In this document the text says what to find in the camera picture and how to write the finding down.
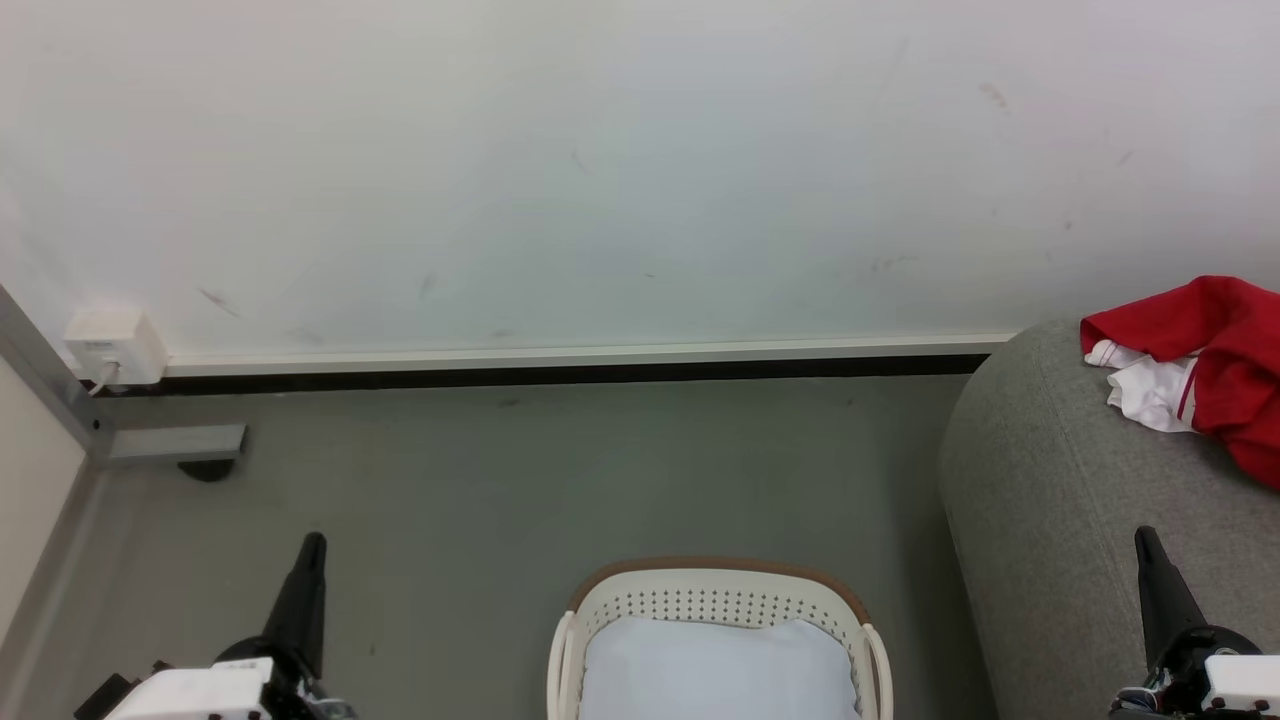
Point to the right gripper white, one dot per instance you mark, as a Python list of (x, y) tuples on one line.
[(1240, 682)]

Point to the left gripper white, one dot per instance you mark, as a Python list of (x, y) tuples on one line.
[(190, 692)]

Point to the red and white garment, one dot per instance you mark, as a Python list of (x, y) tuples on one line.
[(1240, 340)]

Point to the white basket with brown rim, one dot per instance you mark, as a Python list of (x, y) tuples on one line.
[(700, 600)]

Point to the grey fabric sofa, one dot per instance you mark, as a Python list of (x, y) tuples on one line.
[(1050, 480)]

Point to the white and black baseboard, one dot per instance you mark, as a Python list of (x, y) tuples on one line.
[(560, 355)]

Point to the pale blue cloth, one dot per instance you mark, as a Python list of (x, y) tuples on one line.
[(715, 670)]

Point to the black round frame foot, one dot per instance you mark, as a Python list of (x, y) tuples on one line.
[(208, 470)]

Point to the grey metal frame post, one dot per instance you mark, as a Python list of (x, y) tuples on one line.
[(180, 442)]

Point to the white wall socket box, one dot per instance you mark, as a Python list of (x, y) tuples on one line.
[(115, 340)]

